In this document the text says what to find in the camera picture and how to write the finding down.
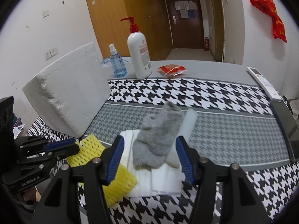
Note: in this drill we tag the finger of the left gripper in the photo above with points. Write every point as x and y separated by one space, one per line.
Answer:
55 146

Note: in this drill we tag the red fire extinguisher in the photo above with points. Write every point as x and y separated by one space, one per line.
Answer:
206 44

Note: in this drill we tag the white styrofoam box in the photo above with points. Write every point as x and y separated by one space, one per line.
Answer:
70 92

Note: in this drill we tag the wooden side door frame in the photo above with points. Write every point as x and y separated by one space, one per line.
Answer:
217 30

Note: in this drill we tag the grey fuzzy sock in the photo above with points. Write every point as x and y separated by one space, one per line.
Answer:
157 134

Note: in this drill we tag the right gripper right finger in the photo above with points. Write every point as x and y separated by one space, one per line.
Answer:
240 202

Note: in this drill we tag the yellow foam net sleeve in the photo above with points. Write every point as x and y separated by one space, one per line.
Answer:
116 179

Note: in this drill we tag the dark brown entrance door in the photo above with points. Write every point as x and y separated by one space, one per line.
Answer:
186 23

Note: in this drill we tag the houndstooth table mat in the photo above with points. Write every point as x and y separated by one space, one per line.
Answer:
225 122

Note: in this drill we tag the white remote control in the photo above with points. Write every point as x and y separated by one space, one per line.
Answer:
264 83

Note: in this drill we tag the person left hand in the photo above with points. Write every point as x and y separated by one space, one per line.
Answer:
29 195

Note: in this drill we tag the white foam tube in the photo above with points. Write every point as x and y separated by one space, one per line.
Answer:
185 130

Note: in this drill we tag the black smartphone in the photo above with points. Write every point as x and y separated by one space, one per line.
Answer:
288 127

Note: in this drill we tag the white tissue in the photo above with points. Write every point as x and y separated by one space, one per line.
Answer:
165 180

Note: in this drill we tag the red plastic bag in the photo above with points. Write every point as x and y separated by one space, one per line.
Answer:
268 7

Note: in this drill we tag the white pump lotion bottle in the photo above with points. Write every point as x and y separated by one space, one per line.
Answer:
138 49

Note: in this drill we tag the blue spray bottle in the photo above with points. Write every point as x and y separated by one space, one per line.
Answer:
118 65

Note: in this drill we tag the red snack packet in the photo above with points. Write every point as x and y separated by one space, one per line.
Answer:
171 70

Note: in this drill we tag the wall switch panel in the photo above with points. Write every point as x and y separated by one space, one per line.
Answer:
49 54

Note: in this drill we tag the wooden wardrobe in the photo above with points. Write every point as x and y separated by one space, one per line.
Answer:
110 24

